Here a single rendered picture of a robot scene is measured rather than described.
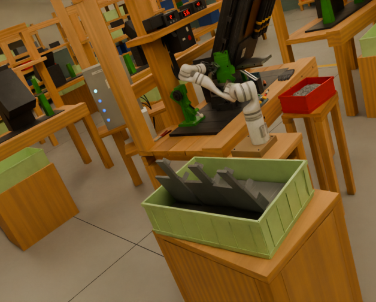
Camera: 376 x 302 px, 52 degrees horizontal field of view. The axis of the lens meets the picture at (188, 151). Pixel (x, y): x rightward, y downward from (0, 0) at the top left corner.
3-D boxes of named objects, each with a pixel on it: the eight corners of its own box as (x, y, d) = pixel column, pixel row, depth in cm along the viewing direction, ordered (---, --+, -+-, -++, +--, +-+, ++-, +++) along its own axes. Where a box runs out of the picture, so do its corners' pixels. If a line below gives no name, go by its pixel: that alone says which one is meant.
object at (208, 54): (245, 85, 304) (232, 43, 292) (226, 100, 284) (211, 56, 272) (226, 87, 316) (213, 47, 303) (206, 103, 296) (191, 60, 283)
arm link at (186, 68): (195, 60, 247) (191, 72, 252) (179, 62, 236) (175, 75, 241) (203, 65, 245) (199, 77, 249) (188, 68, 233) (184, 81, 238)
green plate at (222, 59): (238, 80, 267) (233, 49, 263) (232, 81, 261) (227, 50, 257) (224, 81, 274) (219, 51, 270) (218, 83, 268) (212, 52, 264)
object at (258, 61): (272, 58, 268) (271, 54, 267) (262, 66, 257) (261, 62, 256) (226, 66, 293) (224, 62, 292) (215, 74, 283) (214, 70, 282)
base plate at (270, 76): (290, 69, 307) (289, 67, 307) (220, 135, 235) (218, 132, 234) (245, 76, 335) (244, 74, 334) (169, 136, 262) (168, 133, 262)
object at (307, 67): (319, 73, 316) (315, 56, 311) (229, 171, 218) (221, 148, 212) (302, 75, 326) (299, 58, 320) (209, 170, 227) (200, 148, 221)
